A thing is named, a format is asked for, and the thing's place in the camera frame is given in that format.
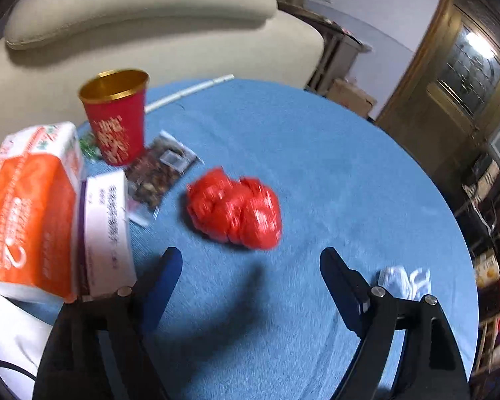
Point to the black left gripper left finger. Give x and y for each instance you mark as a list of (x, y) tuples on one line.
[(72, 365)]

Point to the red plastic bag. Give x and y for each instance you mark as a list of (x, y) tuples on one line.
[(243, 212)]

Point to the white crumpled paper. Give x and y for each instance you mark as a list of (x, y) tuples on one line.
[(403, 285)]

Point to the white purple medicine box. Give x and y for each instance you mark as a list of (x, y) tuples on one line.
[(104, 257)]

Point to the white folded tissue stack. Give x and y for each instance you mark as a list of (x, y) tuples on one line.
[(22, 342)]

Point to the yellow printed cardboard box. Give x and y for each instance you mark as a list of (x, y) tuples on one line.
[(487, 269)]

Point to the dark snack packet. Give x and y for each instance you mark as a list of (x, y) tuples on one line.
[(153, 174)]

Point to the orange white tissue pack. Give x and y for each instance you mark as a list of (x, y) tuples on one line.
[(41, 169)]

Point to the blue round tablecloth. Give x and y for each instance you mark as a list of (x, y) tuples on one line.
[(305, 255)]

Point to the white plastic straw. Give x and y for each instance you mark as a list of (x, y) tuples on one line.
[(187, 92)]

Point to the red paper cup gold rim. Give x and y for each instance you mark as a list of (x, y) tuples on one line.
[(114, 103)]

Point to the cardboard box on floor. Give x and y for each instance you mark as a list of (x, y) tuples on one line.
[(351, 97)]

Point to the wooden glass panel door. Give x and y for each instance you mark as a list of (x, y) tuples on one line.
[(448, 102)]

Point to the brown wooden cabinet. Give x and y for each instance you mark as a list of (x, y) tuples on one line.
[(341, 48)]

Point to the beige leather armchair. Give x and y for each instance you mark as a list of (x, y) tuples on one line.
[(50, 48)]

